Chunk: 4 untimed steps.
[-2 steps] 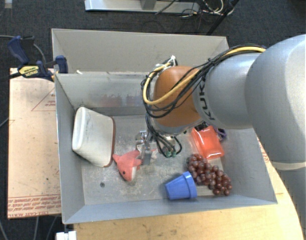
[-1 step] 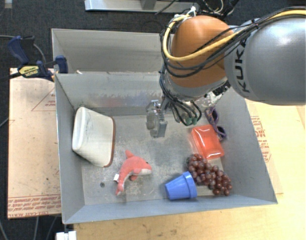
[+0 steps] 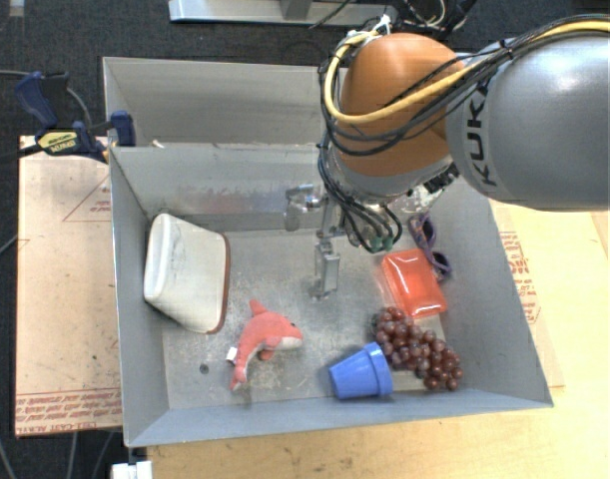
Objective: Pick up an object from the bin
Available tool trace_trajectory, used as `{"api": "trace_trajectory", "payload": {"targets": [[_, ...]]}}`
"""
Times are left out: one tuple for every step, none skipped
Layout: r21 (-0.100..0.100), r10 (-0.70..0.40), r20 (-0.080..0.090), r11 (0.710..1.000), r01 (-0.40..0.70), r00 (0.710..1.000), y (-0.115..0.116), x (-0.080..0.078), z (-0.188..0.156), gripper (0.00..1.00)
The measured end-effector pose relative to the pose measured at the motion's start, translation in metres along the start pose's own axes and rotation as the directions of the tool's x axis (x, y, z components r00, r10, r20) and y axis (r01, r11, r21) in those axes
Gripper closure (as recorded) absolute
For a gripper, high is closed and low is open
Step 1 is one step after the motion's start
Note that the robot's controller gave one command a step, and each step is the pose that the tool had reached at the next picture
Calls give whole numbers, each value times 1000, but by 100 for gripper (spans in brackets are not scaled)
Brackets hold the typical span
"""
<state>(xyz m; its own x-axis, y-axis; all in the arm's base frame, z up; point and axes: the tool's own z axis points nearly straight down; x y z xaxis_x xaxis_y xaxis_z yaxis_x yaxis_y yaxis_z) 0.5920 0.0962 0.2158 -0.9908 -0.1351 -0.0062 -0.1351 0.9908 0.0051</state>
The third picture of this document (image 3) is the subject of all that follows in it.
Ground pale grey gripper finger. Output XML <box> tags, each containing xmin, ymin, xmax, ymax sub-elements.
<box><xmin>326</xmin><ymin>250</ymin><xmax>342</xmax><ymax>292</ymax></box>
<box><xmin>311</xmin><ymin>244</ymin><xmax>329</xmax><ymax>301</ymax></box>

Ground grey metal bin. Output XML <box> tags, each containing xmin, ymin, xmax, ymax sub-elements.
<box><xmin>103</xmin><ymin>56</ymin><xmax>554</xmax><ymax>448</ymax></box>

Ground orange clear plastic packet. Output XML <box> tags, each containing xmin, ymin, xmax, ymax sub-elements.
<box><xmin>380</xmin><ymin>247</ymin><xmax>449</xmax><ymax>319</ymax></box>

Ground pink toy dolphin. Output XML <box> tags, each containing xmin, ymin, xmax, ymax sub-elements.
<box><xmin>227</xmin><ymin>298</ymin><xmax>305</xmax><ymax>393</ymax></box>

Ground purple sunglasses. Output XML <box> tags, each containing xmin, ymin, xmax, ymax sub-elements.
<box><xmin>407</xmin><ymin>212</ymin><xmax>454</xmax><ymax>282</ymax></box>

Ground blue plastic flower pot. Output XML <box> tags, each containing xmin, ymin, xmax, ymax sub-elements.
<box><xmin>326</xmin><ymin>341</ymin><xmax>395</xmax><ymax>401</ymax></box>

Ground red-brown toy grape bunch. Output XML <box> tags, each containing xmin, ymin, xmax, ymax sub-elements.
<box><xmin>370</xmin><ymin>306</ymin><xmax>465</xmax><ymax>393</ymax></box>

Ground white dish with brown rim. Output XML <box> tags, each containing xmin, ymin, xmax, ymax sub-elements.
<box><xmin>143</xmin><ymin>212</ymin><xmax>232</xmax><ymax>336</ymax></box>

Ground brown cardboard board, red print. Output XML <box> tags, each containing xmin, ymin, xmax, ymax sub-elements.
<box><xmin>15</xmin><ymin>135</ymin><xmax>567</xmax><ymax>438</ymax></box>

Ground black cylinder on white bracket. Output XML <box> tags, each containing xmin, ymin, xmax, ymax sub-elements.
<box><xmin>408</xmin><ymin>163</ymin><xmax>459</xmax><ymax>210</ymax></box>

